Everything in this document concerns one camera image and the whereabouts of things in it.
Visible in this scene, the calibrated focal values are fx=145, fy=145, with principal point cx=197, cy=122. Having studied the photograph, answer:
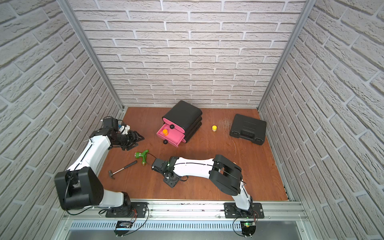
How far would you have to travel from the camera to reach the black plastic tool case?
3.25 ft

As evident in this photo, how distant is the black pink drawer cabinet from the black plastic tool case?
273 millimetres

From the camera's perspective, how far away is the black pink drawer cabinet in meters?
0.90
